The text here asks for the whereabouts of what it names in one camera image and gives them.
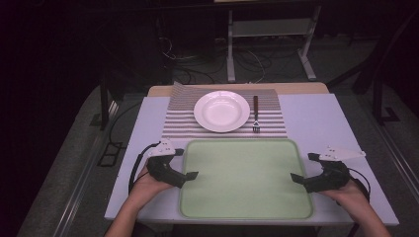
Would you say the black floor cable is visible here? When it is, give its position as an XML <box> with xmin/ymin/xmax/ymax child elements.
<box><xmin>108</xmin><ymin>101</ymin><xmax>143</xmax><ymax>146</ymax></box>

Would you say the black floor frame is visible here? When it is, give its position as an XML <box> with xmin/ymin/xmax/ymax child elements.
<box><xmin>96</xmin><ymin>141</ymin><xmax>126</xmax><ymax>168</ymax></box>

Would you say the person's left hand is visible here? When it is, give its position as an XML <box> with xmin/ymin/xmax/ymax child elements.
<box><xmin>129</xmin><ymin>163</ymin><xmax>174</xmax><ymax>204</ymax></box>

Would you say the person's right hand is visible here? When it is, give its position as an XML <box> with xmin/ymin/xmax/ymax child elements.
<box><xmin>316</xmin><ymin>178</ymin><xmax>371</xmax><ymax>216</ymax></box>

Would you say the black metal stand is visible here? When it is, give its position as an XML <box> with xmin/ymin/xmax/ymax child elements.
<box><xmin>370</xmin><ymin>73</ymin><xmax>402</xmax><ymax>126</ymax></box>
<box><xmin>98</xmin><ymin>63</ymin><xmax>115</xmax><ymax>131</ymax></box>

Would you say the striped placemat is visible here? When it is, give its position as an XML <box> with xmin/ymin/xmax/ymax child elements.
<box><xmin>160</xmin><ymin>81</ymin><xmax>289</xmax><ymax>140</ymax></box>

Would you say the white plate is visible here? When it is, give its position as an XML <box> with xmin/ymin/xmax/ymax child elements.
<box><xmin>193</xmin><ymin>90</ymin><xmax>252</xmax><ymax>134</ymax></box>

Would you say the tangle of floor cables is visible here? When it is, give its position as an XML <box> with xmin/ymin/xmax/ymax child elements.
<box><xmin>157</xmin><ymin>35</ymin><xmax>269</xmax><ymax>85</ymax></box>

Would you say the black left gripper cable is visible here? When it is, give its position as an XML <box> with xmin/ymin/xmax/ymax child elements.
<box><xmin>127</xmin><ymin>141</ymin><xmax>162</xmax><ymax>196</ymax></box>

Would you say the light green tray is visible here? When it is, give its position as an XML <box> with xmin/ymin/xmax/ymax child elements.
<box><xmin>178</xmin><ymin>137</ymin><xmax>315</xmax><ymax>220</ymax></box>

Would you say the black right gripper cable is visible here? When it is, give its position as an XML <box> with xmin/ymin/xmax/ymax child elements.
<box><xmin>348</xmin><ymin>167</ymin><xmax>373</xmax><ymax>204</ymax></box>

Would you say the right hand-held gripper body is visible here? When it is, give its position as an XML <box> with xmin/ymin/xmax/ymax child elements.
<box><xmin>301</xmin><ymin>145</ymin><xmax>368</xmax><ymax>195</ymax></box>

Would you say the white metal desk frame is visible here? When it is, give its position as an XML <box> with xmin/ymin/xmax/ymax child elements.
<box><xmin>225</xmin><ymin>4</ymin><xmax>323</xmax><ymax>84</ymax></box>

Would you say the fork with dark handle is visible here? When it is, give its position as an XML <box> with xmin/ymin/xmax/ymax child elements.
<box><xmin>251</xmin><ymin>95</ymin><xmax>262</xmax><ymax>134</ymax></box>

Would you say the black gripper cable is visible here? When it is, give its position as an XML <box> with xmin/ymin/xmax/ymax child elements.
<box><xmin>348</xmin><ymin>167</ymin><xmax>373</xmax><ymax>204</ymax></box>
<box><xmin>127</xmin><ymin>141</ymin><xmax>162</xmax><ymax>196</ymax></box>

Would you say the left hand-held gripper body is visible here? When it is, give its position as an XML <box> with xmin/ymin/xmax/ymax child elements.
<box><xmin>146</xmin><ymin>137</ymin><xmax>188</xmax><ymax>190</ymax></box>

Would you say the metal floor rail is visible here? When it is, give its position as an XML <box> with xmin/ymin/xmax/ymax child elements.
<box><xmin>371</xmin><ymin>120</ymin><xmax>419</xmax><ymax>202</ymax></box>
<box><xmin>51</xmin><ymin>98</ymin><xmax>121</xmax><ymax>237</ymax></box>

